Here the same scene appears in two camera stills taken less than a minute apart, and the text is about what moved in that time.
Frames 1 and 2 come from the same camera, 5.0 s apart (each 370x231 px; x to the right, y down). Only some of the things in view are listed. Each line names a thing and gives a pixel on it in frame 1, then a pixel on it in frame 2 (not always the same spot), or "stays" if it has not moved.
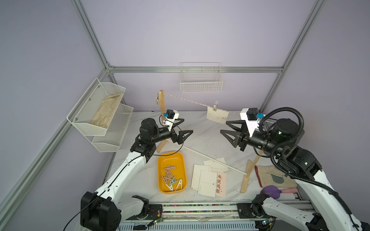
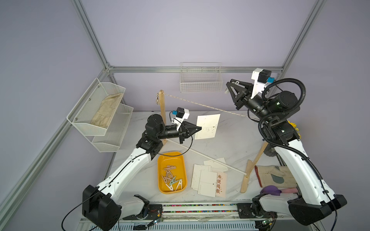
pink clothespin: x=168 y=176 stays
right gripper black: x=242 y=138 to x=244 y=98
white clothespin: x=170 y=187 stays
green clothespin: x=174 y=181 stays
